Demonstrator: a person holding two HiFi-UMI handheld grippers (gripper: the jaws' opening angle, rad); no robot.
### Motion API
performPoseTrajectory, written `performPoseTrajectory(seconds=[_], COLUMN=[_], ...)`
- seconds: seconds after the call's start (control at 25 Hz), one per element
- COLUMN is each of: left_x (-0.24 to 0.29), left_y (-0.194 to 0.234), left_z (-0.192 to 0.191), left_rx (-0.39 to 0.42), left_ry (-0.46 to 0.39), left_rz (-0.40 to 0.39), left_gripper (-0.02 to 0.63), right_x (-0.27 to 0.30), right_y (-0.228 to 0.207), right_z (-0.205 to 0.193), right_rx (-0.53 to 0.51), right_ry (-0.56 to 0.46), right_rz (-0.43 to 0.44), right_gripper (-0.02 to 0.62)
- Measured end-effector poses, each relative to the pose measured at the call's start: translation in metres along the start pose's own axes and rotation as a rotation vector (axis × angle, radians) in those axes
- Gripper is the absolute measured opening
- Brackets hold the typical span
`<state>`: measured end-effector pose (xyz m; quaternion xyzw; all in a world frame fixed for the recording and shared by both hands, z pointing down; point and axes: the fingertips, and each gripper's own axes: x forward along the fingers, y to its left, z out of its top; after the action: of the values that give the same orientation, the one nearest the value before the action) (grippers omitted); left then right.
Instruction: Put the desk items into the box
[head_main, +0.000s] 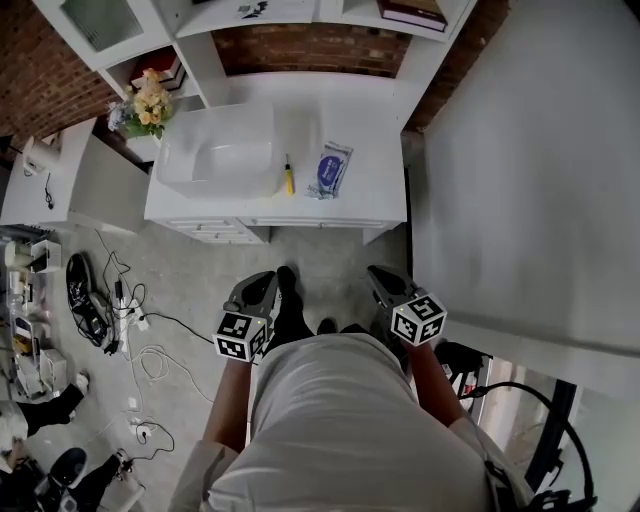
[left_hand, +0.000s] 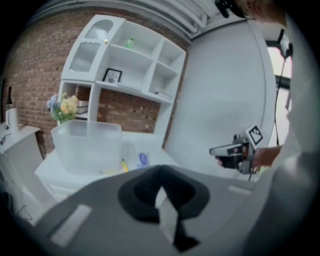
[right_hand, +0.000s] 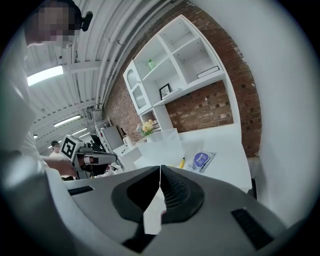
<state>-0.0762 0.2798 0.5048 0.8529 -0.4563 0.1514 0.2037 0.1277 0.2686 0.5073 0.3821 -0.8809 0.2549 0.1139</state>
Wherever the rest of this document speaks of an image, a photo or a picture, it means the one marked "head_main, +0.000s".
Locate white shelf unit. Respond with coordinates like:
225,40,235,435
32,0,477,109

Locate white side table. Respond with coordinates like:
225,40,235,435
0,117,152,234

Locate person's left forearm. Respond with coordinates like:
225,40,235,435
202,355,262,447

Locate maroon hardcover book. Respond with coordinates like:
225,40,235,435
375,0,449,34

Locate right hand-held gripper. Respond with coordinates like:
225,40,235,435
367,265,448,347

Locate white power strip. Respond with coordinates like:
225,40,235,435
111,294,152,352

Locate stack of red white books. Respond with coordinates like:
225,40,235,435
129,53,188,93

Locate long black floor cable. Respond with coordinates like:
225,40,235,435
93,228,217,357

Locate person's right forearm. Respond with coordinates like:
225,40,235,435
407,339,471,429

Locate white desk appliance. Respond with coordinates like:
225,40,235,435
22,132,64,176

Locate white plastic box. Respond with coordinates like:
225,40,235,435
156,102,281,200

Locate thick black looped cable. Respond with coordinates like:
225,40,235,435
468,381,599,512

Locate cluttered storage rack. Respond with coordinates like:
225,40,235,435
0,224,69,401

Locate white desk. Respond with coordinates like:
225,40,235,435
143,73,427,246

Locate black shoe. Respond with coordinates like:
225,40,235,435
65,252,114,347

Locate yellow flower bouquet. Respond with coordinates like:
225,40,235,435
106,68,176,141

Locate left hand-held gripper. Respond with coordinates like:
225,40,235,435
212,271,279,362

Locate white floor cable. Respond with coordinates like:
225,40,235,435
117,343,217,431

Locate person's white shirt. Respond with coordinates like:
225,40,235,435
167,332,536,512

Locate blue label wipes packet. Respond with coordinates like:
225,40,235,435
304,141,355,202

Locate person's black trouser legs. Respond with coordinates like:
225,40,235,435
269,264,372,354

